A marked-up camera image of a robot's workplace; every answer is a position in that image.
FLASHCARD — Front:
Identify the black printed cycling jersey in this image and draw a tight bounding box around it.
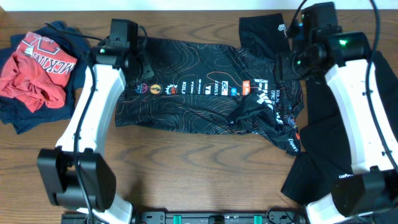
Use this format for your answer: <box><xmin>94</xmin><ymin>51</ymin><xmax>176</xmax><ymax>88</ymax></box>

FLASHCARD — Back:
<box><xmin>115</xmin><ymin>14</ymin><xmax>303</xmax><ymax>156</ymax></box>

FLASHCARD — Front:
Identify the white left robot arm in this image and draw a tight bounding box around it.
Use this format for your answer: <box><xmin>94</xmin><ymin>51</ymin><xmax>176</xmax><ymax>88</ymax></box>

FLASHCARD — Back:
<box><xmin>37</xmin><ymin>19</ymin><xmax>154</xmax><ymax>223</ymax></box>

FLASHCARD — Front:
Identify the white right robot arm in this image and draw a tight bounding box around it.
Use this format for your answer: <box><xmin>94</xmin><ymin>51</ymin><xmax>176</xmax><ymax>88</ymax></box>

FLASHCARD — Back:
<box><xmin>274</xmin><ymin>2</ymin><xmax>397</xmax><ymax>223</ymax></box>

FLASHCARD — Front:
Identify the navy blue t-shirt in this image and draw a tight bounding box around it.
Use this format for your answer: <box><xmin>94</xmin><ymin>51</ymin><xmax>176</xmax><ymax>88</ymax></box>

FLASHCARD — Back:
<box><xmin>1</xmin><ymin>21</ymin><xmax>90</xmax><ymax>134</ymax></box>

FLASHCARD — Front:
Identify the plain black shirt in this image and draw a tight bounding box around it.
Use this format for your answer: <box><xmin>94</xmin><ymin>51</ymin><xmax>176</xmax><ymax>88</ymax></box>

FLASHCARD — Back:
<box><xmin>280</xmin><ymin>50</ymin><xmax>398</xmax><ymax>206</ymax></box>

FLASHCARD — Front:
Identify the red printed t-shirt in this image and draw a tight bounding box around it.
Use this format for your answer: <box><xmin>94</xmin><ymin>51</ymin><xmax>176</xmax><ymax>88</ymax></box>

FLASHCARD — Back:
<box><xmin>1</xmin><ymin>32</ymin><xmax>77</xmax><ymax>113</ymax></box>

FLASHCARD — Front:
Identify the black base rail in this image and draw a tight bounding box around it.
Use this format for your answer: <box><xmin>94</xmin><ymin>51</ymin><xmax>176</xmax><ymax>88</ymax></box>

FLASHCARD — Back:
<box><xmin>131</xmin><ymin>209</ymin><xmax>307</xmax><ymax>224</ymax></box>

